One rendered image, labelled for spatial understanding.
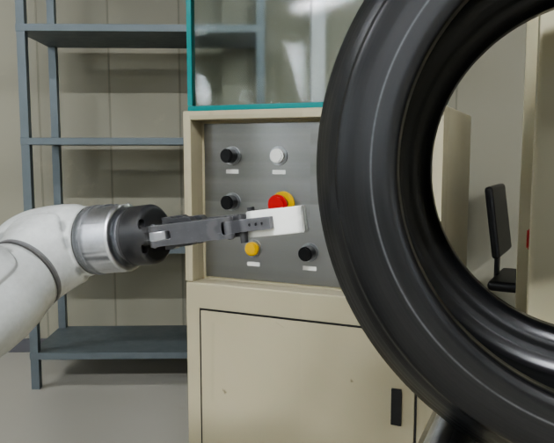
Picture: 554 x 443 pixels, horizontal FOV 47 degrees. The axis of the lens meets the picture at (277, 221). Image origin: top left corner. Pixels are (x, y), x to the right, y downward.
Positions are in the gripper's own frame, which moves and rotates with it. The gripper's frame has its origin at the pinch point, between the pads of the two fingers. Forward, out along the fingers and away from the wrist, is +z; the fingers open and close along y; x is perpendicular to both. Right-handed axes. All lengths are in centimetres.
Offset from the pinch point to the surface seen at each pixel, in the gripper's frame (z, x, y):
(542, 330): 26.1, 16.6, 13.6
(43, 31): -185, -92, 172
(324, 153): 10.7, -6.3, -11.4
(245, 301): -33, 19, 53
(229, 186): -36, -6, 57
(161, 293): -191, 48, 247
